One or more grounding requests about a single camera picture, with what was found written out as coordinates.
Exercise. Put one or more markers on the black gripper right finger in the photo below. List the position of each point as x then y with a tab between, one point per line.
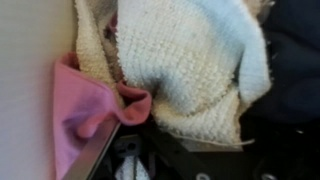
286	166

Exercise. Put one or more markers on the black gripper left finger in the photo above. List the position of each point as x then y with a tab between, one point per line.
90	156

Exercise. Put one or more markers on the magenta pink cloth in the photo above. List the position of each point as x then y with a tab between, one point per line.
83	106

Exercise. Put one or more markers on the cream terry towel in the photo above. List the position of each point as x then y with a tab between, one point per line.
206	123

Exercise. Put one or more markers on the navy blue cloth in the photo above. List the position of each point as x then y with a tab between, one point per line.
293	66

